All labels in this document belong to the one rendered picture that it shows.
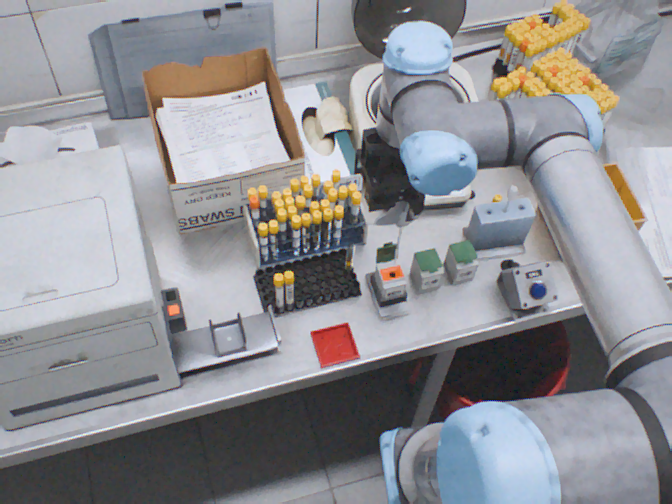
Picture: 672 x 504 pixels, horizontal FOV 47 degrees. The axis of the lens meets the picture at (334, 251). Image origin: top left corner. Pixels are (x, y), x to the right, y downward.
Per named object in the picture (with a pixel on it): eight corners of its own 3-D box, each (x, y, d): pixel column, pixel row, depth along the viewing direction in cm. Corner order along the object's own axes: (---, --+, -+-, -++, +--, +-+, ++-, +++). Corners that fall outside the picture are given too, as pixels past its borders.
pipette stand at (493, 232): (473, 261, 142) (484, 230, 133) (462, 230, 146) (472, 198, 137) (524, 253, 143) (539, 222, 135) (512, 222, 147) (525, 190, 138)
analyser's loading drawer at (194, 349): (158, 381, 125) (153, 368, 120) (151, 345, 128) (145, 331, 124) (282, 350, 129) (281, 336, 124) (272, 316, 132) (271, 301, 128)
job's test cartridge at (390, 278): (381, 305, 135) (384, 287, 129) (372, 282, 137) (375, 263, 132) (403, 299, 135) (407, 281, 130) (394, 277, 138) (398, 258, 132)
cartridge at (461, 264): (452, 285, 139) (458, 266, 133) (442, 264, 141) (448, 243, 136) (473, 280, 140) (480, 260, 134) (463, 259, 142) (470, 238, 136)
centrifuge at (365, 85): (364, 216, 146) (369, 176, 136) (342, 100, 162) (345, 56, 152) (488, 205, 149) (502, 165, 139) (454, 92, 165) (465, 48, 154)
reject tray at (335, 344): (321, 368, 129) (321, 366, 129) (310, 333, 133) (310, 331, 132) (360, 358, 131) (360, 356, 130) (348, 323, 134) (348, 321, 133)
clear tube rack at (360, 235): (257, 270, 139) (255, 248, 133) (244, 225, 144) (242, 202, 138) (366, 244, 143) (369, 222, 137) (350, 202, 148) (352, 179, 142)
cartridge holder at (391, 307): (380, 320, 135) (382, 310, 132) (364, 277, 139) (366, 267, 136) (410, 313, 136) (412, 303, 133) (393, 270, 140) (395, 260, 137)
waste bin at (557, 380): (418, 490, 206) (444, 433, 169) (374, 367, 225) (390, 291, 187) (547, 452, 213) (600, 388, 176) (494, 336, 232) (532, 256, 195)
